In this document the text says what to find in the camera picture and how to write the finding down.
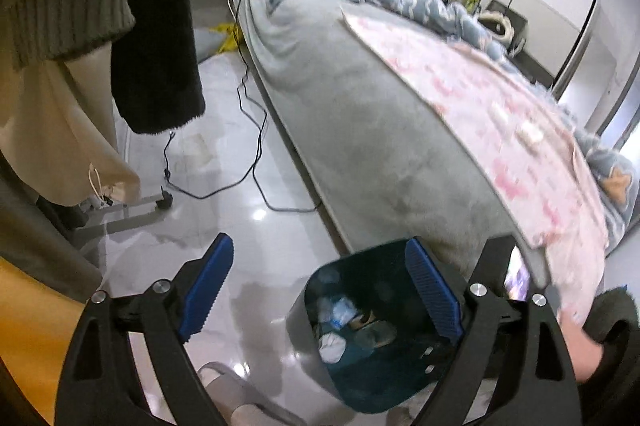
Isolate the black hanging garment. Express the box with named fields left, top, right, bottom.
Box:
left=111, top=0, right=207, bottom=135

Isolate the clear plastic bag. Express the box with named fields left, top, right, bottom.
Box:
left=357, top=323, right=398, bottom=349

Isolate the black power cable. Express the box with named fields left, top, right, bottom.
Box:
left=162, top=0, right=321, bottom=213

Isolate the teal trash bin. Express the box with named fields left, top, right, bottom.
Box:
left=302, top=239, right=483, bottom=415

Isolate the beige hanging garment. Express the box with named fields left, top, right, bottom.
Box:
left=0, top=40, right=143, bottom=207

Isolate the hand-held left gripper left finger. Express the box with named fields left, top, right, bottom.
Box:
left=56, top=232, right=235, bottom=426

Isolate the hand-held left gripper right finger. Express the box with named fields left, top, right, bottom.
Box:
left=405, top=237, right=583, bottom=426

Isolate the grey slipper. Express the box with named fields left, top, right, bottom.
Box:
left=197, top=361, right=296, bottom=426

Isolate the grey hanging cloth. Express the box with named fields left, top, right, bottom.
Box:
left=0, top=151, right=104, bottom=304

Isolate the white plush cat bed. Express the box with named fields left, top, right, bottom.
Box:
left=477, top=10, right=516, bottom=41

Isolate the yellow plastic bag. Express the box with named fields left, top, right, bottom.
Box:
left=207, top=22, right=246, bottom=55

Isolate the blue tissue packet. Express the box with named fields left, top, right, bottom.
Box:
left=330, top=298, right=358, bottom=324

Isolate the white tissue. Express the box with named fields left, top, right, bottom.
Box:
left=319, top=332, right=348, bottom=364

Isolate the grey bed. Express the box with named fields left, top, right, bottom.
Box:
left=235, top=0, right=551, bottom=287

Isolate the pink printed blanket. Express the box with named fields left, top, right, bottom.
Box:
left=340, top=6, right=608, bottom=327

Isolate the grey clothes rack base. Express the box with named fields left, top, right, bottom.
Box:
left=75, top=188, right=173, bottom=237

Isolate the yellow cloth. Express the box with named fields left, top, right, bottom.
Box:
left=0, top=256, right=101, bottom=426

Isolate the person's right hand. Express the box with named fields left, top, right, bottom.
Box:
left=557, top=308, right=608, bottom=384

